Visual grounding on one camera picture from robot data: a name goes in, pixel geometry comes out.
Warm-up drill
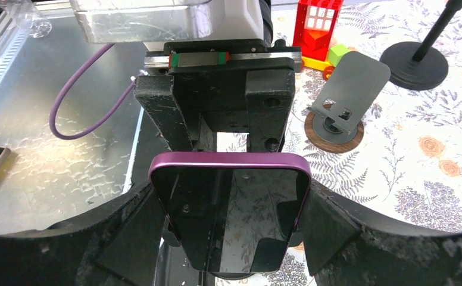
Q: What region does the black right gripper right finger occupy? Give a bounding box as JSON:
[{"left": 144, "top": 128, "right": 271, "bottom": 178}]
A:
[{"left": 299, "top": 182, "right": 462, "bottom": 285}]

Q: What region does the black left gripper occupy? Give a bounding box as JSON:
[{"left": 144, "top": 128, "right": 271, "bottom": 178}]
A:
[{"left": 133, "top": 39, "right": 302, "bottom": 152}]

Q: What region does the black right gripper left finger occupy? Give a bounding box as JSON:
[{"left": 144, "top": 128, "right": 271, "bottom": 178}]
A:
[{"left": 0, "top": 184, "right": 165, "bottom": 285}]

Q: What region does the purple-edged smartphone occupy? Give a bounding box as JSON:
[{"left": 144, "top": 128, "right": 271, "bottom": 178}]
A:
[{"left": 149, "top": 151, "right": 311, "bottom": 273}]

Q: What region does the black round-base phone stand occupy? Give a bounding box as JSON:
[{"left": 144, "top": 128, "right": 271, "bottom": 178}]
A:
[{"left": 379, "top": 0, "right": 462, "bottom": 91}]

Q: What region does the black phone stand with phone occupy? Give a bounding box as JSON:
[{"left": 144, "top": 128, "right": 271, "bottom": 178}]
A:
[{"left": 152, "top": 222, "right": 308, "bottom": 285}]

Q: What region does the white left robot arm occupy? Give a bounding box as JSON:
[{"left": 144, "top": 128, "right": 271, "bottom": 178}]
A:
[{"left": 71, "top": 0, "right": 301, "bottom": 152}]

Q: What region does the grey stand on wooden base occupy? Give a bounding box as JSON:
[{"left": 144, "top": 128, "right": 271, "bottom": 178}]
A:
[{"left": 304, "top": 51, "right": 391, "bottom": 154}]

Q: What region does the floral patterned mat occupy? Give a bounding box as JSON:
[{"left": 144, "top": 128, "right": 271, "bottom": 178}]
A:
[{"left": 215, "top": 0, "right": 462, "bottom": 286}]

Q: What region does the red toy car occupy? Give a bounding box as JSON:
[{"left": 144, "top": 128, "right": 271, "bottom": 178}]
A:
[{"left": 293, "top": 0, "right": 350, "bottom": 80}]

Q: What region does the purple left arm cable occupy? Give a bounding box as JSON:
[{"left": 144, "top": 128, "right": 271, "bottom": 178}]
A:
[{"left": 49, "top": 42, "right": 137, "bottom": 141}]

